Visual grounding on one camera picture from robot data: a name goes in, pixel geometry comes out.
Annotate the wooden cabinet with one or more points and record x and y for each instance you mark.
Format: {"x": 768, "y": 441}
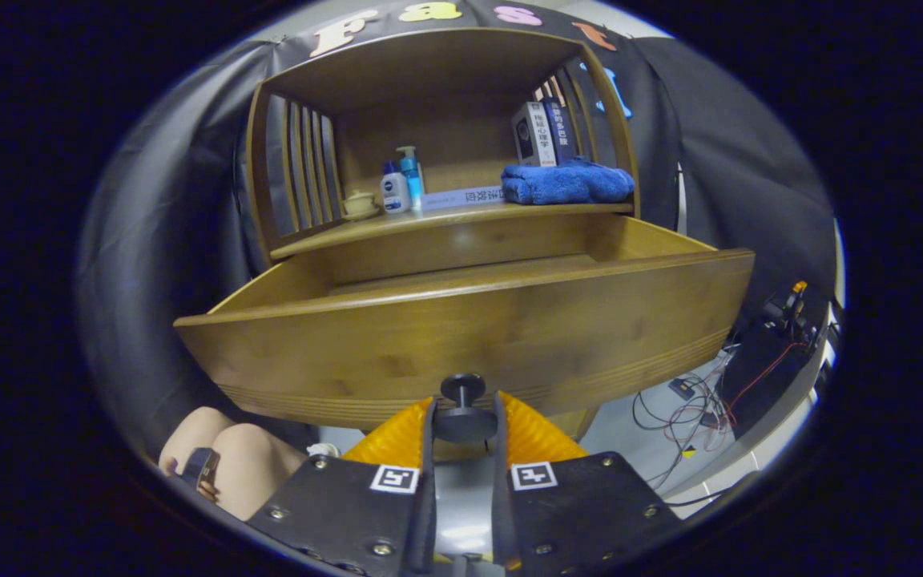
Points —
{"x": 445, "y": 80}

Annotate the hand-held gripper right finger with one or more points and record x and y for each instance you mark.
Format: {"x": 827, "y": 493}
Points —
{"x": 582, "y": 513}

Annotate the upright dark blue book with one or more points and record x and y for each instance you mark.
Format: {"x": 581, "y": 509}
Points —
{"x": 562, "y": 128}

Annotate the wooden countertop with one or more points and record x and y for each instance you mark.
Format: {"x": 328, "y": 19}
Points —
{"x": 365, "y": 228}

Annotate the blue folded towel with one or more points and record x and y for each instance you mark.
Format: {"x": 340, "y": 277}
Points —
{"x": 566, "y": 183}

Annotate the wooden drawer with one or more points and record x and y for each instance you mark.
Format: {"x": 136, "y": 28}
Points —
{"x": 429, "y": 336}

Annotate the flat grey book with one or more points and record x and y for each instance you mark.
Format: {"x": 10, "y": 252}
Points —
{"x": 461, "y": 197}

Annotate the upright grey white book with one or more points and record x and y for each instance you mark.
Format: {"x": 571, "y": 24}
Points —
{"x": 534, "y": 136}

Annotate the black backdrop cloth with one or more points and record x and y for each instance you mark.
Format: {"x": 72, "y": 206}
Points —
{"x": 157, "y": 240}

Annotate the white bottle blue cap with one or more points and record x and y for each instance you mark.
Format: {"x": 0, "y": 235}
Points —
{"x": 394, "y": 192}

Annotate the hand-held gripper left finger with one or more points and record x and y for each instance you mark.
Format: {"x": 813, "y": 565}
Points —
{"x": 349, "y": 513}

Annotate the black wristwatch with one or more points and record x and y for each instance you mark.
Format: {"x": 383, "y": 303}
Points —
{"x": 199, "y": 466}

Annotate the cream lidded teacup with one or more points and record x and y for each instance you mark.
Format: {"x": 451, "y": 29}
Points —
{"x": 360, "y": 204}

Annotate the black drawer knob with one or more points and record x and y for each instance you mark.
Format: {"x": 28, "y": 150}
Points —
{"x": 463, "y": 409}

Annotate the blue pump bottle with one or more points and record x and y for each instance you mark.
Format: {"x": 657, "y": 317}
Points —
{"x": 411, "y": 172}

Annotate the person's bare leg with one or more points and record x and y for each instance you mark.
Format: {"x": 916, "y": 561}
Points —
{"x": 249, "y": 473}

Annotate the orange black tool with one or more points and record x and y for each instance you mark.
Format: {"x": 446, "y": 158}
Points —
{"x": 794, "y": 300}

